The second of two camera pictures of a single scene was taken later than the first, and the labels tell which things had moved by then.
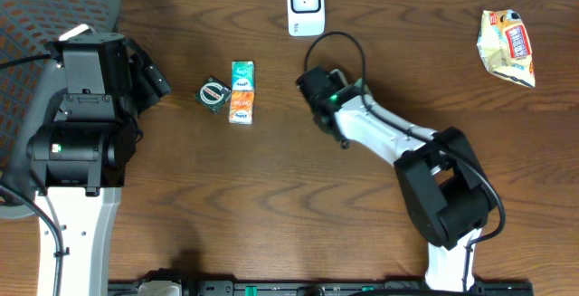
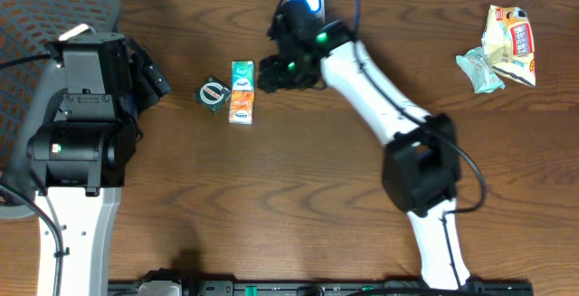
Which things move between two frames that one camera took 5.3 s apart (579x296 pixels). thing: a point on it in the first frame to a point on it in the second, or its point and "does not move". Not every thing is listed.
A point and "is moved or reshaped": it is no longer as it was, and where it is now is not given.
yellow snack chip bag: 505,45 does not move
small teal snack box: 242,76 does not move
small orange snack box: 242,107 does not move
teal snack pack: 337,78 is moved or reshaped
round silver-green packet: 213,93 does not move
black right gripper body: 330,133 to 287,69
